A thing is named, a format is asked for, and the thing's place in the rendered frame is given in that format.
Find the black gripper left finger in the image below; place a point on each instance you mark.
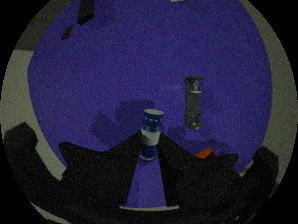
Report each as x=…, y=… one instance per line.
x=115, y=165

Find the black battery holder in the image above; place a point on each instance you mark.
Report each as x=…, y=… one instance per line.
x=192, y=110

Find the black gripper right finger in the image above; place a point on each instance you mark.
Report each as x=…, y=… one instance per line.
x=181, y=170

